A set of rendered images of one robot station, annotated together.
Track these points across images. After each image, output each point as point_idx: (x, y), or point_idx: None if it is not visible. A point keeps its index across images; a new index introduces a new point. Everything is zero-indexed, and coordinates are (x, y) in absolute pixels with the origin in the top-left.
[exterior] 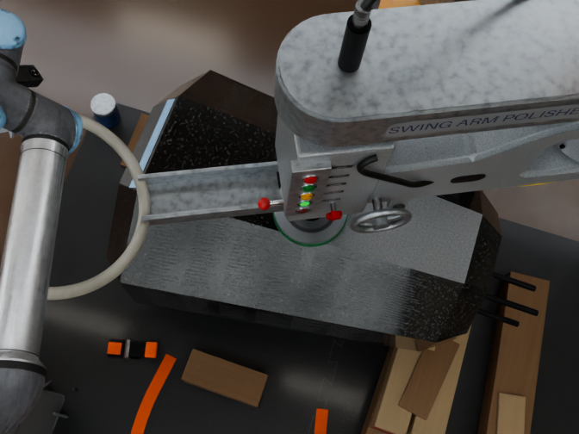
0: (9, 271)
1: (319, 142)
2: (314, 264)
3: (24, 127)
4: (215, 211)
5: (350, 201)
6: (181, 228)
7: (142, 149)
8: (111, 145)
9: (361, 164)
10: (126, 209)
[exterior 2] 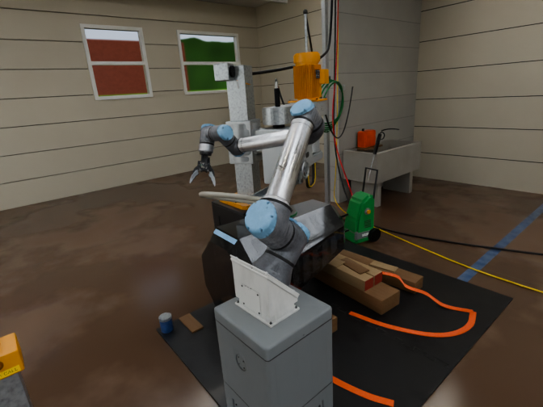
0: (277, 132)
1: (288, 121)
2: None
3: (235, 138)
4: None
5: None
6: (261, 241)
7: (223, 241)
8: (231, 199)
9: None
10: (239, 253)
